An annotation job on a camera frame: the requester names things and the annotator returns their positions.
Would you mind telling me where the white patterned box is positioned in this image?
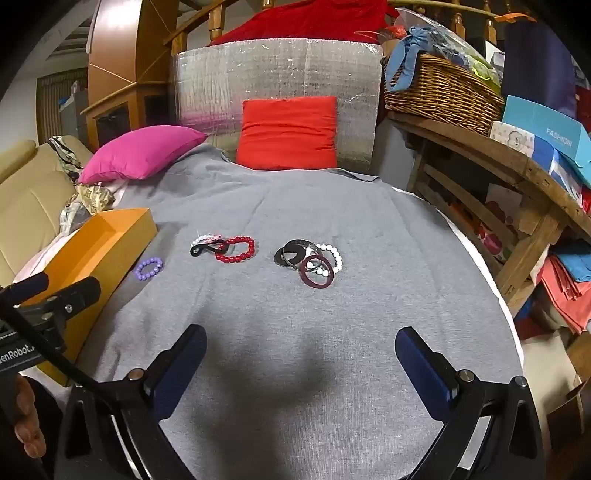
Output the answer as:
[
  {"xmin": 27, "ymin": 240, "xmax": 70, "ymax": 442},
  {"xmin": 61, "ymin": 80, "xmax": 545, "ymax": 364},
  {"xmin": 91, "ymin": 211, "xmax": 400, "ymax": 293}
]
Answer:
[{"xmin": 489, "ymin": 121, "xmax": 537, "ymax": 154}]

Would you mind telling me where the pink pillow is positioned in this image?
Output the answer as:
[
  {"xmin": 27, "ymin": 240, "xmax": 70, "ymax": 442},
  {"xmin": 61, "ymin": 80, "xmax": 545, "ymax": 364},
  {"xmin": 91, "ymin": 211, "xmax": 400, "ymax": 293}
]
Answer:
[{"xmin": 78, "ymin": 124, "xmax": 208, "ymax": 185}]

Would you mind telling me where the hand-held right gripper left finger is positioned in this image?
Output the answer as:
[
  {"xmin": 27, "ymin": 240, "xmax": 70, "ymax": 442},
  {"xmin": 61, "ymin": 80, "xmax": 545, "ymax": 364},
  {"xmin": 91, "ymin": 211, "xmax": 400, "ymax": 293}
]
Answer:
[{"xmin": 55, "ymin": 323, "xmax": 208, "ymax": 480}]

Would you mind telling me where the blue and white box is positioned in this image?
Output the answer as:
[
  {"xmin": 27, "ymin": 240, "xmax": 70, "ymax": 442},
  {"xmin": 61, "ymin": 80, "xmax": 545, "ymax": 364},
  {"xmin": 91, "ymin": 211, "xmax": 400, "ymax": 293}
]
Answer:
[{"xmin": 531, "ymin": 138, "xmax": 585, "ymax": 200}]

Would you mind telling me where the pale pink blanket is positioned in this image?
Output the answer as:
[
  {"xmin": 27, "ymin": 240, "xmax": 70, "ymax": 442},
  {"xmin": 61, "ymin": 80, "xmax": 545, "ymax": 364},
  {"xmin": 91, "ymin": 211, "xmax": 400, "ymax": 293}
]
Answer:
[{"xmin": 11, "ymin": 180, "xmax": 130, "ymax": 283}]

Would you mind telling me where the wicker basket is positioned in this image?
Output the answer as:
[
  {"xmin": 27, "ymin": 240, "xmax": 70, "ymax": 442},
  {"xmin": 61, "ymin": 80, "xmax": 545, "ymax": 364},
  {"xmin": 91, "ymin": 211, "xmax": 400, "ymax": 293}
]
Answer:
[{"xmin": 382, "ymin": 52, "xmax": 505, "ymax": 138}]

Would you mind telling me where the floral paper bag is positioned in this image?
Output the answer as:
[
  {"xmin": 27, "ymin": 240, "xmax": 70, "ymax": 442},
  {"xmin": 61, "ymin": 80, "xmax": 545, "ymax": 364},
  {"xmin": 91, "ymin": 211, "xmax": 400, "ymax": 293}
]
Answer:
[{"xmin": 478, "ymin": 184, "xmax": 523, "ymax": 265}]

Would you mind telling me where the wooden table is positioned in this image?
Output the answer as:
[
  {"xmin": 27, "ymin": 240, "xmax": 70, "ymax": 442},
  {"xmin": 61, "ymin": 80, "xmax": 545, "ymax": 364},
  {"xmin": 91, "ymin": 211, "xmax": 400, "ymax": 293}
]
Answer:
[{"xmin": 387, "ymin": 111, "xmax": 591, "ymax": 306}]

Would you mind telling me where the blue cardboard box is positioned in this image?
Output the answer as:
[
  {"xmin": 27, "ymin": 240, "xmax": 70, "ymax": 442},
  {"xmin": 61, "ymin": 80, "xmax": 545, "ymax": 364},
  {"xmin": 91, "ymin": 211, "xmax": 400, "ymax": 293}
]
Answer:
[{"xmin": 501, "ymin": 95, "xmax": 591, "ymax": 169}]

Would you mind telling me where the orange cardboard box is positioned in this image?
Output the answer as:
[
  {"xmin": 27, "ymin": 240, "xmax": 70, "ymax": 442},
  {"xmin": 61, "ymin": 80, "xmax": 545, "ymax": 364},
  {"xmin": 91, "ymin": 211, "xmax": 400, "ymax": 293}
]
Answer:
[{"xmin": 14, "ymin": 208, "xmax": 158, "ymax": 387}]

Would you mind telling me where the red bead bracelet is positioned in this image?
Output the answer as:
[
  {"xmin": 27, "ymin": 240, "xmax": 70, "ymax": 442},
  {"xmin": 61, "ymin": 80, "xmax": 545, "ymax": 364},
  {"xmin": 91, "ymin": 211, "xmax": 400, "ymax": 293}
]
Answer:
[{"xmin": 215, "ymin": 236, "xmax": 256, "ymax": 265}]

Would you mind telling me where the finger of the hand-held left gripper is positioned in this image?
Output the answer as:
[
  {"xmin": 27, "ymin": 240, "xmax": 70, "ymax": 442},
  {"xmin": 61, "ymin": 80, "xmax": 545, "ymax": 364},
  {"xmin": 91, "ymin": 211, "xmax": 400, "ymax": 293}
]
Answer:
[
  {"xmin": 0, "ymin": 273, "xmax": 51, "ymax": 306},
  {"xmin": 18, "ymin": 277, "xmax": 102, "ymax": 325}
]

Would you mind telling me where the person's left hand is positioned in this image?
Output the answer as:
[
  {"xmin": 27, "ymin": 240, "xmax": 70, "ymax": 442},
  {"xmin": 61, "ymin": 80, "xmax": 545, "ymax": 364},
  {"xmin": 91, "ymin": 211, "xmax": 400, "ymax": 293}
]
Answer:
[{"xmin": 10, "ymin": 375, "xmax": 48, "ymax": 459}]

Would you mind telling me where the red blanket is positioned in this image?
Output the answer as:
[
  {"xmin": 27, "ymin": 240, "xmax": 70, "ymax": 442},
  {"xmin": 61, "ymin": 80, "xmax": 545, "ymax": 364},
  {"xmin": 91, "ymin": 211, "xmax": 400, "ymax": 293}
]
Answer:
[{"xmin": 210, "ymin": 0, "xmax": 400, "ymax": 47}]

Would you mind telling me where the clear plastic bag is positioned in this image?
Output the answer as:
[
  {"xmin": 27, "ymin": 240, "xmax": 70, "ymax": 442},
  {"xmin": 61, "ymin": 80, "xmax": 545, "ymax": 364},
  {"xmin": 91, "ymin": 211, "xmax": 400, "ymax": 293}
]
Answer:
[{"xmin": 59, "ymin": 200, "xmax": 95, "ymax": 236}]

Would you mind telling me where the maroon bangle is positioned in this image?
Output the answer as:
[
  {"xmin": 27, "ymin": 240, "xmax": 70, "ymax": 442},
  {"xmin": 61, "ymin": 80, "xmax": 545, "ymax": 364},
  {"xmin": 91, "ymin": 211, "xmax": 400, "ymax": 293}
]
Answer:
[{"xmin": 298, "ymin": 255, "xmax": 335, "ymax": 291}]

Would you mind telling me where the dark grey bangle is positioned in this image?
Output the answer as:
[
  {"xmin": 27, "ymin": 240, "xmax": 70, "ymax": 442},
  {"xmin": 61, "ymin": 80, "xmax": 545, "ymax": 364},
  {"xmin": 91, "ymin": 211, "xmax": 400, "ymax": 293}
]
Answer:
[{"xmin": 274, "ymin": 246, "xmax": 306, "ymax": 268}]

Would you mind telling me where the grey blanket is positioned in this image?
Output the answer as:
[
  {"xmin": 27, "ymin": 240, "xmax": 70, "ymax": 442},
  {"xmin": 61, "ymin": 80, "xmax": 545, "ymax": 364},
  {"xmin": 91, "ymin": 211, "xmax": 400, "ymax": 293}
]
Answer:
[{"xmin": 69, "ymin": 141, "xmax": 525, "ymax": 480}]

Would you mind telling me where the purple bead bracelet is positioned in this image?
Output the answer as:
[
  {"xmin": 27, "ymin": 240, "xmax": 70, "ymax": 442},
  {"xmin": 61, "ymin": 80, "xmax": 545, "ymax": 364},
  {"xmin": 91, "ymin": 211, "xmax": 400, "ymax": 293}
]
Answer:
[{"xmin": 135, "ymin": 257, "xmax": 164, "ymax": 281}]

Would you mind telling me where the plastic bag of clothes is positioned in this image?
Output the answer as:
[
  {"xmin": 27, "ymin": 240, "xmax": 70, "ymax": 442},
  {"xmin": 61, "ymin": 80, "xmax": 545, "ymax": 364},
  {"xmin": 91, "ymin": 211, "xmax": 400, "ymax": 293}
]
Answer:
[{"xmin": 397, "ymin": 7, "xmax": 502, "ymax": 89}]

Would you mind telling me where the black cable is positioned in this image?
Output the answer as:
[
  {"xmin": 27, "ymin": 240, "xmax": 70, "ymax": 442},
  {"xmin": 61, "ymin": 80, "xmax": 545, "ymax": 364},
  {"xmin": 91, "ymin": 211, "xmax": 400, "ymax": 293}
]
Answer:
[{"xmin": 0, "ymin": 295, "xmax": 154, "ymax": 480}]

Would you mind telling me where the beige leather sofa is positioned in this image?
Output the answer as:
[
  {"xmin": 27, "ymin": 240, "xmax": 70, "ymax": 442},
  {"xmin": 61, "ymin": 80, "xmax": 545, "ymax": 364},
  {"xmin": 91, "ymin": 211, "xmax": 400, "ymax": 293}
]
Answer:
[{"xmin": 0, "ymin": 135, "xmax": 96, "ymax": 288}]

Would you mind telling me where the blue folded cloth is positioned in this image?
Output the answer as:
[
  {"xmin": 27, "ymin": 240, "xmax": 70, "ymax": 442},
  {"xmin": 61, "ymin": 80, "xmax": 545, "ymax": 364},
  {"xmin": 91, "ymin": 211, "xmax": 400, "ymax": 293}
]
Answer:
[{"xmin": 551, "ymin": 240, "xmax": 591, "ymax": 283}]

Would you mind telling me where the beige floral cloth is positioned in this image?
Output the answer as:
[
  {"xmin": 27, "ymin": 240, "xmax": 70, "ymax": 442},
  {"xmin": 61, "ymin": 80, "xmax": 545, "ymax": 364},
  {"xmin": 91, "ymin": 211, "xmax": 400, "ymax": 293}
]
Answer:
[{"xmin": 69, "ymin": 182, "xmax": 116, "ymax": 217}]

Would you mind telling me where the red pillow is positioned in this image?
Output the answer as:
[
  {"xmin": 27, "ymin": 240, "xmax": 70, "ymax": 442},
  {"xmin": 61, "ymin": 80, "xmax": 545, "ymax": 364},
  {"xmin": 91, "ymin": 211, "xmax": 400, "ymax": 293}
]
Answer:
[{"xmin": 235, "ymin": 96, "xmax": 339, "ymax": 171}]

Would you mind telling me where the wooden cabinet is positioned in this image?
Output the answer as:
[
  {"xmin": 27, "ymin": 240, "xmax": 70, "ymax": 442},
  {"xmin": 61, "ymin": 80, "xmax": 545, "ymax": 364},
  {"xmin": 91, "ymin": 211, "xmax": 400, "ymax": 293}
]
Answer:
[{"xmin": 81, "ymin": 0, "xmax": 186, "ymax": 154}]

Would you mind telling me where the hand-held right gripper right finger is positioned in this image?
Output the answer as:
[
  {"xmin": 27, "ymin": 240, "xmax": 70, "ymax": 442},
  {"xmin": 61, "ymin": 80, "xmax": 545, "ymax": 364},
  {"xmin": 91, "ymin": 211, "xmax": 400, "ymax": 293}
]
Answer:
[{"xmin": 394, "ymin": 326, "xmax": 546, "ymax": 480}]

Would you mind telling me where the silver bangle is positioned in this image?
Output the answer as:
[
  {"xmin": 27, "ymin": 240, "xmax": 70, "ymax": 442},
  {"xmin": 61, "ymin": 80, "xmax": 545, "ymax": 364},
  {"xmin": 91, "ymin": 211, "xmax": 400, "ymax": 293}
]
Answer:
[{"xmin": 283, "ymin": 239, "xmax": 320, "ymax": 267}]

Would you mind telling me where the dark blue panel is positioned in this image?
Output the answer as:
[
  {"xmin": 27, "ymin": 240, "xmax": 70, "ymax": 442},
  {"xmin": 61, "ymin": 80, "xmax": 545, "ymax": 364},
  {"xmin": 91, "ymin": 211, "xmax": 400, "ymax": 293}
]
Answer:
[{"xmin": 501, "ymin": 18, "xmax": 579, "ymax": 119}]

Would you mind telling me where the silver insulation sheet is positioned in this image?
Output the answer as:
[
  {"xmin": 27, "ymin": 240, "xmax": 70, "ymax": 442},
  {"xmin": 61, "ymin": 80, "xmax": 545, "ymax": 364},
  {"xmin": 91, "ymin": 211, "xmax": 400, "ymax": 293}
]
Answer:
[{"xmin": 171, "ymin": 39, "xmax": 384, "ymax": 169}]

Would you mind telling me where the black and white patterned cloth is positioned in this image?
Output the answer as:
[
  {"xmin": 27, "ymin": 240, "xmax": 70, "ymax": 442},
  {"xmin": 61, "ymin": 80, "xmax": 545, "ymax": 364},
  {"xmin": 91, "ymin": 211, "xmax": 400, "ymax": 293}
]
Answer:
[{"xmin": 48, "ymin": 135, "xmax": 85, "ymax": 182}]

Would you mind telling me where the black hair tie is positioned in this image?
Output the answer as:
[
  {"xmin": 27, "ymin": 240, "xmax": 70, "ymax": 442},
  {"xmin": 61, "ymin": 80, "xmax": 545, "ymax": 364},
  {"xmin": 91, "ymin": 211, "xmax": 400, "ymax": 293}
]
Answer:
[{"xmin": 189, "ymin": 238, "xmax": 230, "ymax": 258}]

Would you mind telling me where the coral folded cloth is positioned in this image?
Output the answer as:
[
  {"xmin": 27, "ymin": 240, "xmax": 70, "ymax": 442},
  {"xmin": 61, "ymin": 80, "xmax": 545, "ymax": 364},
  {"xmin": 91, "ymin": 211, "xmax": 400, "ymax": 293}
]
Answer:
[{"xmin": 538, "ymin": 256, "xmax": 591, "ymax": 336}]

